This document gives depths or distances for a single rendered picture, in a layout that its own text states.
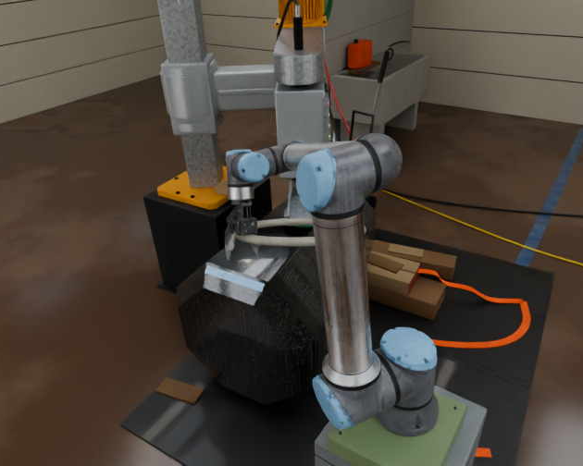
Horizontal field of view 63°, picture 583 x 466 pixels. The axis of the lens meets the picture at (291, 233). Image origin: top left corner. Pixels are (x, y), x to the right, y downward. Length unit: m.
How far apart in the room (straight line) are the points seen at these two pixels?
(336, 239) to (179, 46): 2.02
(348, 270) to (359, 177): 0.21
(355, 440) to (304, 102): 1.38
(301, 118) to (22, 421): 2.16
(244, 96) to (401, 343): 1.90
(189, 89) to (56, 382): 1.85
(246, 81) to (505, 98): 4.73
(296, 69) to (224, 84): 0.84
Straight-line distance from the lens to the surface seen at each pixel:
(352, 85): 5.15
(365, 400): 1.26
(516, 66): 6.89
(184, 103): 2.83
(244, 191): 1.60
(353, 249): 1.01
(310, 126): 2.18
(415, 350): 1.32
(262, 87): 2.83
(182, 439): 2.64
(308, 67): 2.08
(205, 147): 2.98
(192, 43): 2.82
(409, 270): 3.19
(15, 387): 3.27
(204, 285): 2.26
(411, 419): 1.45
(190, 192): 3.06
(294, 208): 2.12
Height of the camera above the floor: 2.14
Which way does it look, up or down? 32 degrees down
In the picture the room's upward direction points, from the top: 3 degrees counter-clockwise
